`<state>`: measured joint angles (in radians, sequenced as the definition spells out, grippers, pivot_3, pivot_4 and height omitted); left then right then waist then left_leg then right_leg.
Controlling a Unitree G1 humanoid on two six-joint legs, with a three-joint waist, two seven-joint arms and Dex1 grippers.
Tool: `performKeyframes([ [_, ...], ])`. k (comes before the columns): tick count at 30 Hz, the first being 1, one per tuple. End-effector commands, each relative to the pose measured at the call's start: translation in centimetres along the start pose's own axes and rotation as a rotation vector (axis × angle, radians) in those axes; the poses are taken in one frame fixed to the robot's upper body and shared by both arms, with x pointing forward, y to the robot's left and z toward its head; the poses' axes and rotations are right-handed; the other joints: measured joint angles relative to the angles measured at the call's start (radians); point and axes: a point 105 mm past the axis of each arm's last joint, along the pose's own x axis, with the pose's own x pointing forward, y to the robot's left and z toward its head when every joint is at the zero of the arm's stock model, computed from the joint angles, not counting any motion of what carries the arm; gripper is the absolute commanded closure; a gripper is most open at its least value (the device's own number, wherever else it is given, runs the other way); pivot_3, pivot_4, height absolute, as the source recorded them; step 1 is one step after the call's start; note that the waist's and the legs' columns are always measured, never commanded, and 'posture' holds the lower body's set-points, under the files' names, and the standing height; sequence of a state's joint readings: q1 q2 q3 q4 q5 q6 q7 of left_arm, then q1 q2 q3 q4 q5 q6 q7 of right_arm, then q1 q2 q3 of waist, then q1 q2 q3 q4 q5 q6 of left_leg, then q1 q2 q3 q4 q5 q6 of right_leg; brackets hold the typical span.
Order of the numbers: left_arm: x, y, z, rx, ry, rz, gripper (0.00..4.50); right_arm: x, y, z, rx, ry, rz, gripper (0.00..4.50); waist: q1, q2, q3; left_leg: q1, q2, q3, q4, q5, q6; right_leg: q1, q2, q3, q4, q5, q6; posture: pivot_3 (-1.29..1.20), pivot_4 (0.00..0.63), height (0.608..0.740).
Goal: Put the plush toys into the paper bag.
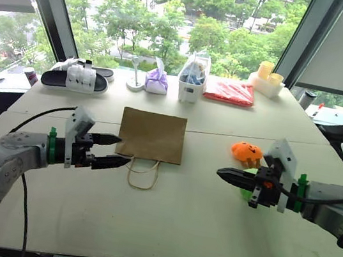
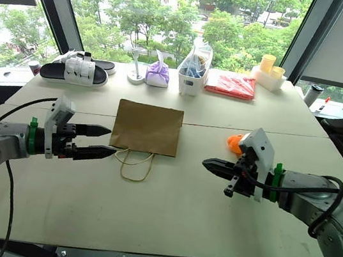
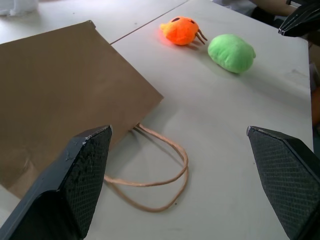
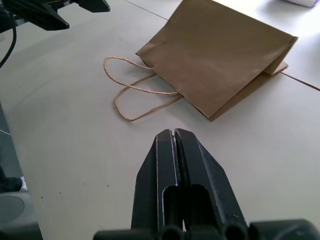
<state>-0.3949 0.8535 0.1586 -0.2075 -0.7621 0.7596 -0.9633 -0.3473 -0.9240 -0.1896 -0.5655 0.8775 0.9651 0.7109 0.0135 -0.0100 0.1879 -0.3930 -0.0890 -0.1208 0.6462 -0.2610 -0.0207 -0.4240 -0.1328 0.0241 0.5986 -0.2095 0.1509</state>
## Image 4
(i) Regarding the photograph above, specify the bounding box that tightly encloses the white shoe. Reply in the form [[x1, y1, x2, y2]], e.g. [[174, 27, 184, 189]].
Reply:
[[19, 175, 28, 193]]

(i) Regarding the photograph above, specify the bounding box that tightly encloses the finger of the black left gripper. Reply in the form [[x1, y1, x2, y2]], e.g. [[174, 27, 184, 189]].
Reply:
[[74, 0, 111, 14], [4, 4, 70, 32]]

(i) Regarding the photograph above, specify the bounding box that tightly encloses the grey robot torso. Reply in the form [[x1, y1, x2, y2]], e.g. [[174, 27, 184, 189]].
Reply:
[[0, 191, 44, 240]]

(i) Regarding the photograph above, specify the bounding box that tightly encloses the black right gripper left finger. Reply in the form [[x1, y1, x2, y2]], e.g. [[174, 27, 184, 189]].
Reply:
[[130, 128, 185, 233]]

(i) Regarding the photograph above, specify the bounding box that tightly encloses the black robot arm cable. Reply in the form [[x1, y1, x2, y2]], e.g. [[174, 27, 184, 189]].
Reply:
[[0, 23, 18, 68]]

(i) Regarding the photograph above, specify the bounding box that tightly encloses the white box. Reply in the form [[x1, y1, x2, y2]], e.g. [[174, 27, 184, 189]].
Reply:
[[286, 0, 316, 8]]

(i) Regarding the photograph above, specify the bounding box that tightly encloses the brown paper bag with handles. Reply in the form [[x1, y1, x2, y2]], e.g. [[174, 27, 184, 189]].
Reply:
[[103, 0, 300, 123]]

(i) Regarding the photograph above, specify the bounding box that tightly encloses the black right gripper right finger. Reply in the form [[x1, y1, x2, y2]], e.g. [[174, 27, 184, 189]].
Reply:
[[174, 128, 249, 232]]

